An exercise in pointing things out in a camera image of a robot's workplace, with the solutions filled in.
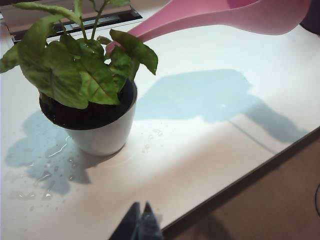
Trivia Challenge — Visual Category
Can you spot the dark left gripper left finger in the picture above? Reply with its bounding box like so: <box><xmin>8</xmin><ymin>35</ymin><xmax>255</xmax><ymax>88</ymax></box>
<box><xmin>121</xmin><ymin>201</ymin><xmax>142</xmax><ymax>240</ymax></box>

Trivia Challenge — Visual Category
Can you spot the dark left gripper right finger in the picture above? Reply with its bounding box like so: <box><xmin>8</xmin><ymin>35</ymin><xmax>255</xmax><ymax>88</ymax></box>
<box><xmin>139</xmin><ymin>200</ymin><xmax>165</xmax><ymax>240</ymax></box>

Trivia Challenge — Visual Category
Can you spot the pink plastic watering can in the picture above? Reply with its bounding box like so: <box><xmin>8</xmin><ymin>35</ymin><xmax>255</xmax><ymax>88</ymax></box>
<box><xmin>105</xmin><ymin>0</ymin><xmax>320</xmax><ymax>55</ymax></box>

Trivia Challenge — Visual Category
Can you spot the white plant pot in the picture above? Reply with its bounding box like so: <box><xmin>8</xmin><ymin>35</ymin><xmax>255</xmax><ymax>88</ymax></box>
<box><xmin>39</xmin><ymin>79</ymin><xmax>138</xmax><ymax>157</ymax></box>

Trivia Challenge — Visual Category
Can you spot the green leafy plant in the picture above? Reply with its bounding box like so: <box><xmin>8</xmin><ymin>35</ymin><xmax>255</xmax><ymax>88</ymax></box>
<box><xmin>0</xmin><ymin>0</ymin><xmax>159</xmax><ymax>110</ymax></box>

